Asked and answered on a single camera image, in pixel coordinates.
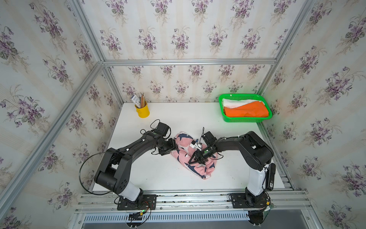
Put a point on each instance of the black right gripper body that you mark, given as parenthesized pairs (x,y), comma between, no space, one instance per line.
(204,153)

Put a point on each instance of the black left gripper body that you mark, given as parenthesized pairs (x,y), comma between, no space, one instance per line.
(168,146)

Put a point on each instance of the pink patterned garment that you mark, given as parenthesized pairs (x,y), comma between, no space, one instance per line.
(184,153)

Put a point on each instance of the white shorts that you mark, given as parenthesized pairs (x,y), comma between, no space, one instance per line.
(238,103)

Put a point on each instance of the orange cloth garment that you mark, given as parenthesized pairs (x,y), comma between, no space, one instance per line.
(252,109)

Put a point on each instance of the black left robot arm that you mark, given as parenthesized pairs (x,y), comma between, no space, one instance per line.
(114,170)

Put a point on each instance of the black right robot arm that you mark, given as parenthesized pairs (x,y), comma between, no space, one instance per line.
(256,153)

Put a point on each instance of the yellow pencil cup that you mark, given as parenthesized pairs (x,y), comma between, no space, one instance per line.
(143,112)

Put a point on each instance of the wooden pencils bundle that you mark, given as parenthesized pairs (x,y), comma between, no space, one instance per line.
(142,100)

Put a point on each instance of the green plastic basket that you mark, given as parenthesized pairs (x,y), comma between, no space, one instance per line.
(243,97)

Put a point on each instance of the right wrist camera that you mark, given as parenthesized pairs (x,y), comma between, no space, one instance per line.
(196,144)

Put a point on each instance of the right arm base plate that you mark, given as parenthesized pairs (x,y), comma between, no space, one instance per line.
(248,201)

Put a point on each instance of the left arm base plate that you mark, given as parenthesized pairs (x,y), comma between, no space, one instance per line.
(144,202)

